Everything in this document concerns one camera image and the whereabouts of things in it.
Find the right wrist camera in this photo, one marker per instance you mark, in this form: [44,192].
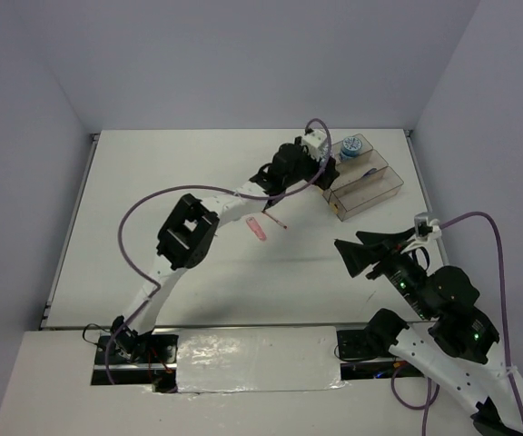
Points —
[426,230]

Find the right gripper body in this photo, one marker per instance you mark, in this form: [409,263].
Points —
[400,267]

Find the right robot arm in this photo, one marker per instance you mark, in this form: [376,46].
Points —
[464,352]

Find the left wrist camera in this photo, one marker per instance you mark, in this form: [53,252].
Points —
[317,143]

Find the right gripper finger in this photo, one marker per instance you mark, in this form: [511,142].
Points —
[357,257]
[386,239]

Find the blue round jar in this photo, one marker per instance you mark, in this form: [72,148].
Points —
[350,148]

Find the back transparent brown tray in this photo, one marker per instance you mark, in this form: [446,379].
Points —
[362,158]

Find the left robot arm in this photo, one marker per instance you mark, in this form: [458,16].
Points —
[186,236]

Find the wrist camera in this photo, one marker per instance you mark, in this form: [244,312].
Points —
[317,143]
[426,230]

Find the silver taped plate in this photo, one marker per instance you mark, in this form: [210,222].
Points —
[257,360]

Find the blue pen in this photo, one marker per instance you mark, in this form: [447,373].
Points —
[370,172]

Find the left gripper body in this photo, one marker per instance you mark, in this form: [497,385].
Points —
[322,178]

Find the pink correction tape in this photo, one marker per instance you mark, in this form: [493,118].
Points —
[256,228]

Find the red pen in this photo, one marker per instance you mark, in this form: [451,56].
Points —
[275,220]

